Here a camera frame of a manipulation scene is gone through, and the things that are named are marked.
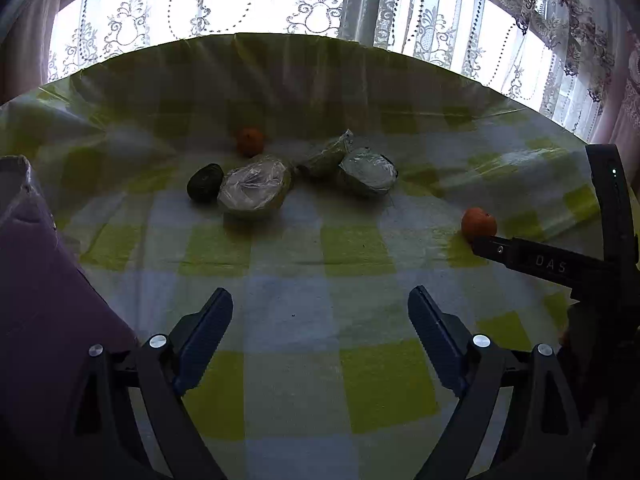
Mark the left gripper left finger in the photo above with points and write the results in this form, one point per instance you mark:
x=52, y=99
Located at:
x=105, y=441

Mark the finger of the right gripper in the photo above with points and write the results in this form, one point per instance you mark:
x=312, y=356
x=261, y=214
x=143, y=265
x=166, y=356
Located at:
x=552, y=264

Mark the small tangerine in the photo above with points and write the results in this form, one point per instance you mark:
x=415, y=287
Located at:
x=250, y=142
x=476, y=222

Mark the green fruit half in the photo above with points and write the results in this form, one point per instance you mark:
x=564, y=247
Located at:
x=366, y=173

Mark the yellow apple half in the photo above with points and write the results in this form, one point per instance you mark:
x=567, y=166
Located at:
x=257, y=189

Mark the small tangerine back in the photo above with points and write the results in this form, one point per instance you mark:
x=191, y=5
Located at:
x=250, y=142

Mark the right hand black glove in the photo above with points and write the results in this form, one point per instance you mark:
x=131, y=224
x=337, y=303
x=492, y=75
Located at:
x=599, y=355

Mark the purple cardboard box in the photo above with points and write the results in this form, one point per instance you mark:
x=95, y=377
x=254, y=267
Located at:
x=50, y=318

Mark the lace window curtain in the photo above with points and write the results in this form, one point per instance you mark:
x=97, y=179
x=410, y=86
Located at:
x=566, y=59

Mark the wrapped green fruit wedge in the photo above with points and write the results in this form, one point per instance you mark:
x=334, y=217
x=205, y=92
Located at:
x=323, y=163

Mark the yellow checkered tablecloth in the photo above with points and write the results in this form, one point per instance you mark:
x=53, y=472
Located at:
x=367, y=341

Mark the dark avocado left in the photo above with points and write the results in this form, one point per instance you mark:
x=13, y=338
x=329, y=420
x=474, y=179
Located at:
x=203, y=187

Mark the pink patterned drape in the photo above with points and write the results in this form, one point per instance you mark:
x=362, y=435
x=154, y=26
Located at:
x=25, y=51

